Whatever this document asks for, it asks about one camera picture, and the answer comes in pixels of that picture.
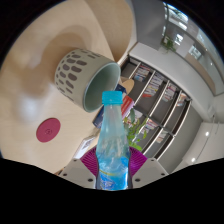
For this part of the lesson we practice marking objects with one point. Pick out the group of ceiling lights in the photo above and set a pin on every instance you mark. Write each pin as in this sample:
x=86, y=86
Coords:
x=207, y=133

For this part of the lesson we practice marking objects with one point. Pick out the flat round red coaster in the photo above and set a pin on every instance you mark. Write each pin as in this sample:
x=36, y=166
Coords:
x=48, y=130

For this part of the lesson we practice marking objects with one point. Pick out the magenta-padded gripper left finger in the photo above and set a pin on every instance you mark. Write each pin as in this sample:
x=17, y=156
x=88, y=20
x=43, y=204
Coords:
x=78, y=171

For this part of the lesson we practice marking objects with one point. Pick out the grey bookshelf unit with books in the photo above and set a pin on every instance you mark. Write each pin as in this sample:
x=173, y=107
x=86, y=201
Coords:
x=156, y=100

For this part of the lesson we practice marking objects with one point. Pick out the grey-green patterned mug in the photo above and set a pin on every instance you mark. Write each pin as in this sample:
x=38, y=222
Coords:
x=73, y=76

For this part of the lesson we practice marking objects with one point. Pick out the small leafy floor plant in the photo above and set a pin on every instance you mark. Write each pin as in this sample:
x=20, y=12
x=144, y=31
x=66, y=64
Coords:
x=168, y=43

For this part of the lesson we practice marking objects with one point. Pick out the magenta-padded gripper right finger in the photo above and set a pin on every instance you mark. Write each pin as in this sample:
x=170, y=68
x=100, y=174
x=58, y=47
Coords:
x=150, y=171

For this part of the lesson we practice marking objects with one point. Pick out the red book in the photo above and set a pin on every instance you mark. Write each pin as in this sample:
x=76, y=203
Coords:
x=126, y=105

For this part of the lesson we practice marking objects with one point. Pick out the clear bottle with blue cap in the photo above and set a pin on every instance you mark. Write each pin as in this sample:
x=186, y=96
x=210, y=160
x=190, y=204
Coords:
x=112, y=146

